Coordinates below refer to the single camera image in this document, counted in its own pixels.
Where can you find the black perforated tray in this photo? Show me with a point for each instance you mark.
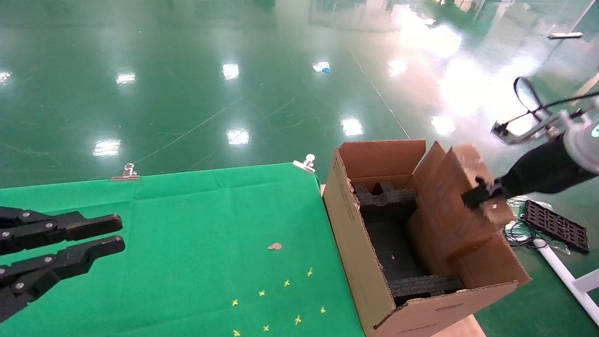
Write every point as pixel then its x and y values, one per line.
pixel 557 227

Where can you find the green table cloth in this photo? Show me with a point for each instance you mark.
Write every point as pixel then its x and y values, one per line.
pixel 164 234

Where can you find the dark gray flat panel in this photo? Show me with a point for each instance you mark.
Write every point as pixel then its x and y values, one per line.
pixel 390 248

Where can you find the small brown cardboard box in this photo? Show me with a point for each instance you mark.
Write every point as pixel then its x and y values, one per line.
pixel 444 210

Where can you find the white metal frame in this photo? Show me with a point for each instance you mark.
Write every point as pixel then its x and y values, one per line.
pixel 568 281

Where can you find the white bar on floor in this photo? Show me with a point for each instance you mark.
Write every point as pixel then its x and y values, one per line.
pixel 564 35

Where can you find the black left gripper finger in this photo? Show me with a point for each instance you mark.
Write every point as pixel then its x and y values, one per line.
pixel 70 262
pixel 70 227

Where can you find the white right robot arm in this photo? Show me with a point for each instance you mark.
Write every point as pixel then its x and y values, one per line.
pixel 585 145

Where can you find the gray camera mounting bracket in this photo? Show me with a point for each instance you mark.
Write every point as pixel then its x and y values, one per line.
pixel 529 131

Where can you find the silver binder clip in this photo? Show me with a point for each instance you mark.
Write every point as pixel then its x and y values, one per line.
pixel 127 174
pixel 305 164

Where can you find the large open cardboard carton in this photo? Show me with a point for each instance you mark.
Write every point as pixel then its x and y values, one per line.
pixel 355 262

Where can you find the small brown paper scrap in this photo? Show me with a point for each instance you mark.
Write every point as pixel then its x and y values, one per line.
pixel 274 246

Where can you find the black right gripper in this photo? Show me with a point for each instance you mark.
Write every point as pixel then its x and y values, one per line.
pixel 543 171

